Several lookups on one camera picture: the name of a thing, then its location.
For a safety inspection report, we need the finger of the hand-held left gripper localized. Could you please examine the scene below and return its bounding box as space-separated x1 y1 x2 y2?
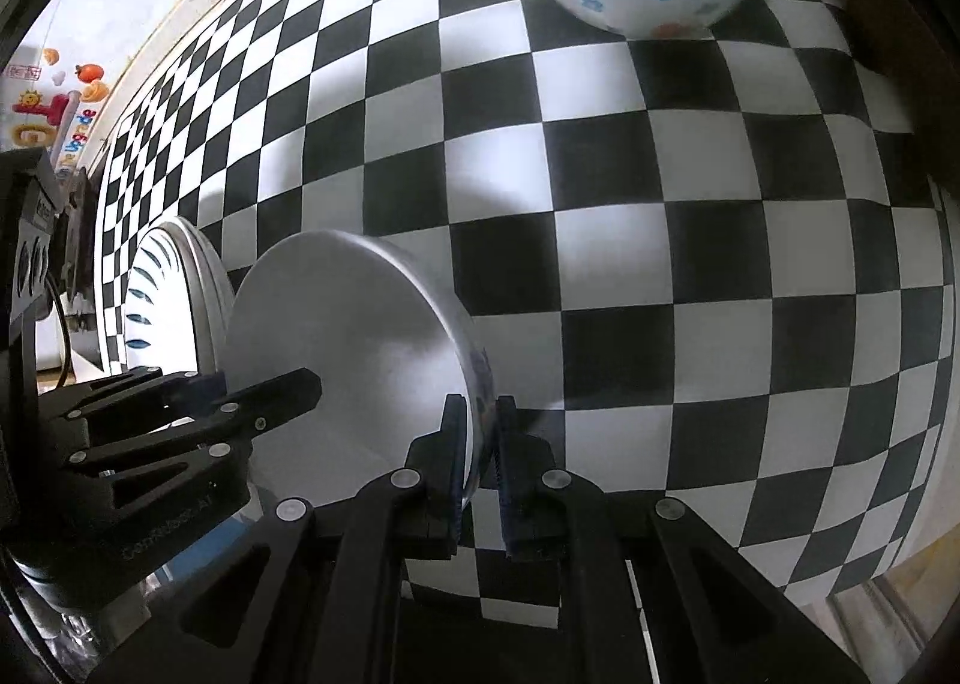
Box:
45 367 227 446
71 367 324 505

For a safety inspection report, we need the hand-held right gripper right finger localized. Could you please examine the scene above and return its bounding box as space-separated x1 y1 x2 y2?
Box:
491 395 871 684

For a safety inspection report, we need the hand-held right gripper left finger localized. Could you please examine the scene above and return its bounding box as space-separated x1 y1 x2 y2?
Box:
90 393 471 684

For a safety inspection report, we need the white plate dark striped rim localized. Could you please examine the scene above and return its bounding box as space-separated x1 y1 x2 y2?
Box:
124 219 202 376

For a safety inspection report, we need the black white checkered cloth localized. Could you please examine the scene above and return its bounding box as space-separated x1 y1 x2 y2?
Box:
94 0 953 632

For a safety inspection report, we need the colourful wall sticker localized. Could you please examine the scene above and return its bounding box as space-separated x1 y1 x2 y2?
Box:
9 45 113 176

